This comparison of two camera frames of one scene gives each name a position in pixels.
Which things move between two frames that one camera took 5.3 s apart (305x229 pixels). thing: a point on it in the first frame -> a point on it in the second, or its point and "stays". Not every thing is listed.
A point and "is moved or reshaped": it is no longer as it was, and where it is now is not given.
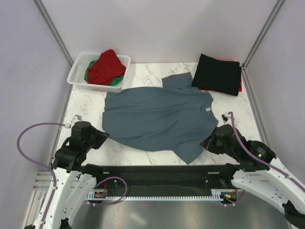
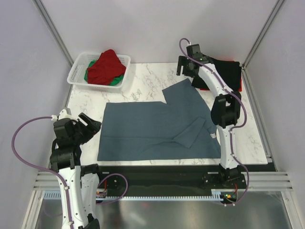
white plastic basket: [80, 60] stays
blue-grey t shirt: [175, 117] is moved or reshaped
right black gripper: [208, 144] -> [182, 60]
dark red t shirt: [104, 70] stays
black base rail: [162, 177] stays
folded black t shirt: [218, 75] stays
